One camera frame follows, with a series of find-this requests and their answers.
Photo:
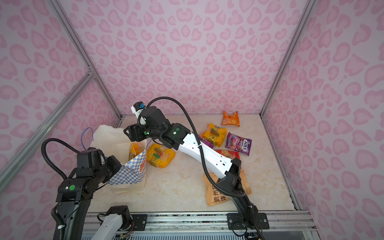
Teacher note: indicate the orange taro chips bag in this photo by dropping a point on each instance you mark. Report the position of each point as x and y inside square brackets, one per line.
[214, 197]

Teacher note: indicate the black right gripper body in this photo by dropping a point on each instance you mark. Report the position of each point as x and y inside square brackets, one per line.
[142, 131]

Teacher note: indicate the blue checkered paper bag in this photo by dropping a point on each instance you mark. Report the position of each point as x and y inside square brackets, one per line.
[132, 175]

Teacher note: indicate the purple grape candy bag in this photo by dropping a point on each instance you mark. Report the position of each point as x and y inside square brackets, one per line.
[204, 141]

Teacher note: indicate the purple Fox's candy bag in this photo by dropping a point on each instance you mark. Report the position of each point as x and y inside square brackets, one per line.
[238, 144]

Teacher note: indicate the small orange snack packet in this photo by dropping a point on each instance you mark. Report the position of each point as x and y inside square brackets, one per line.
[231, 120]

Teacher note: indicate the aluminium corner frame post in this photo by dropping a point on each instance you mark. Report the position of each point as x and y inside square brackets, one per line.
[64, 20]

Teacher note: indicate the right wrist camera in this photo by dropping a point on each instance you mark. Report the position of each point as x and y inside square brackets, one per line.
[137, 108]

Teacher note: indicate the yellow orange candy bag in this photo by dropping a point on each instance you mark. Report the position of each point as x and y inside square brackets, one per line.
[215, 135]

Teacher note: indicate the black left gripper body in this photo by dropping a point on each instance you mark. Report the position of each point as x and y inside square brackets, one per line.
[113, 166]

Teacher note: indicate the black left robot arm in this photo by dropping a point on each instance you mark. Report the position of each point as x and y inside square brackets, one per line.
[75, 193]

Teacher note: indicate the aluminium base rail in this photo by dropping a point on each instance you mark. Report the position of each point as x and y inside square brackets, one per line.
[273, 225]

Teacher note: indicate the diagonal aluminium frame bar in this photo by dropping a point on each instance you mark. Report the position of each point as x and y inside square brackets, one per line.
[19, 160]

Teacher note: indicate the yellow mango candy bag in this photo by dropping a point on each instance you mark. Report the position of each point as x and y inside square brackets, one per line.
[135, 150]
[159, 156]

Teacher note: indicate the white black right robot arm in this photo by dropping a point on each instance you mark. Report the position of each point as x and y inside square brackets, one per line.
[222, 172]

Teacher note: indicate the right aluminium corner post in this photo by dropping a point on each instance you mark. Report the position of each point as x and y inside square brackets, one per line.
[308, 11]

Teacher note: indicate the red fruit candy bag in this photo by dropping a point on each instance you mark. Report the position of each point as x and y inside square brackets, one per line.
[229, 154]

